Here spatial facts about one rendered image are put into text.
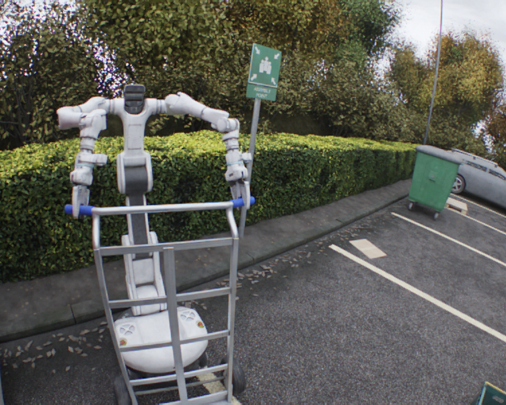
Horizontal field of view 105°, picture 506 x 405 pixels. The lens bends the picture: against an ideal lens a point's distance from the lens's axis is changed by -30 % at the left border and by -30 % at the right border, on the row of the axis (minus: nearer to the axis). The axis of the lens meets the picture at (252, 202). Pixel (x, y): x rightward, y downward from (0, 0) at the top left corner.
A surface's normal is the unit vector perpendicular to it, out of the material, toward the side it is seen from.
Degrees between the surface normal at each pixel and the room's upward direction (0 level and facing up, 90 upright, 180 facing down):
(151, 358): 45
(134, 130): 88
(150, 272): 90
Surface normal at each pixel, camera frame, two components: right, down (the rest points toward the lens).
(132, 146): 0.52, 0.33
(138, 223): 0.53, -0.01
